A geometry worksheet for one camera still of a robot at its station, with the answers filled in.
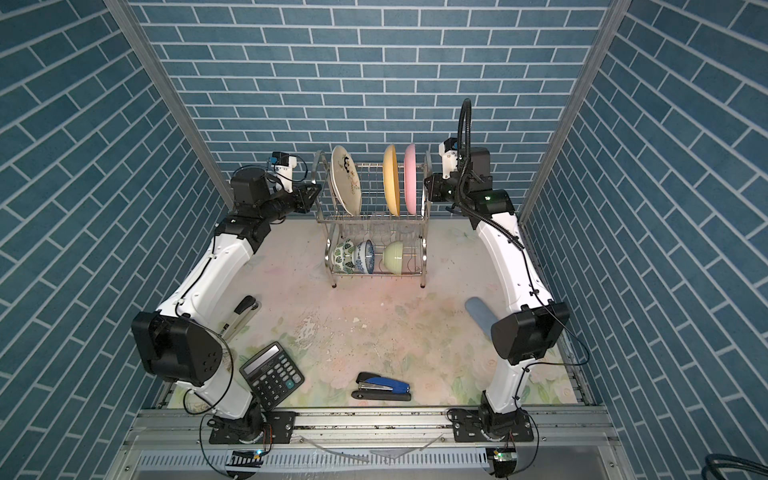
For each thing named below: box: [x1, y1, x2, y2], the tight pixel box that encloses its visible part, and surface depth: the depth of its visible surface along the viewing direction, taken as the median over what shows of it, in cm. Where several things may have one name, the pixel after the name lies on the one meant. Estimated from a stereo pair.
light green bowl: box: [383, 241, 403, 275], surface depth 95 cm
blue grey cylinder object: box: [465, 297, 498, 339], surface depth 96 cm
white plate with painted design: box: [330, 145, 362, 217], surface depth 88 cm
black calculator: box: [239, 341, 305, 412], surface depth 82 cm
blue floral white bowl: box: [352, 239, 375, 275], surface depth 96 cm
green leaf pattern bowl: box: [332, 238, 356, 274], surface depth 96 cm
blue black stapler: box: [351, 372, 412, 401], surface depth 80 cm
